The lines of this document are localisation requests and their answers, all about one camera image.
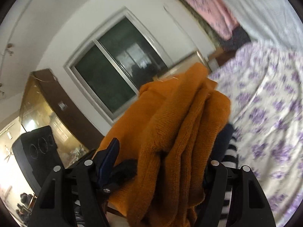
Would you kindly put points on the purple floral bedsheet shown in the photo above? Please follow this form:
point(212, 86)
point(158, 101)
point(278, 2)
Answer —
point(272, 123)

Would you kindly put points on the orange knit cardigan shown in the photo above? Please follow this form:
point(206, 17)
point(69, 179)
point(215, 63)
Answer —
point(177, 123)

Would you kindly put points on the pink floral cloth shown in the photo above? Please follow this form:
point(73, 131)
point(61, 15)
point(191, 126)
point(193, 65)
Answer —
point(203, 2)

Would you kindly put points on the black speaker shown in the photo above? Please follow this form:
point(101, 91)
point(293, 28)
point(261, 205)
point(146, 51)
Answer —
point(23, 153)

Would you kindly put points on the small wall ornament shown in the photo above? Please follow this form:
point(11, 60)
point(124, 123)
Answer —
point(9, 49)

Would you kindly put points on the wall switch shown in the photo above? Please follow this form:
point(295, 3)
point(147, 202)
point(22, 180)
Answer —
point(62, 105)

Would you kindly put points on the sliding glass window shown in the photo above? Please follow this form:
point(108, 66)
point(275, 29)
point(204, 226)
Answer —
point(106, 82)

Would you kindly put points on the black and white striped garment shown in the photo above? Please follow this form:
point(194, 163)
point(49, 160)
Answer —
point(233, 151)

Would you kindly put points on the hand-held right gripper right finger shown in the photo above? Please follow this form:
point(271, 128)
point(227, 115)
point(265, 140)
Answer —
point(217, 182)

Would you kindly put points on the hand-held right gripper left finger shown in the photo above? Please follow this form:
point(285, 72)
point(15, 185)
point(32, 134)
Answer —
point(107, 163)

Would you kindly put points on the olive patterned cloth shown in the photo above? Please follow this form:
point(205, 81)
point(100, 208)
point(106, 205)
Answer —
point(208, 28)

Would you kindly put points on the brown glass cabinet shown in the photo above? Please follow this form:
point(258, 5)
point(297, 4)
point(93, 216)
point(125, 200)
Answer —
point(42, 113)

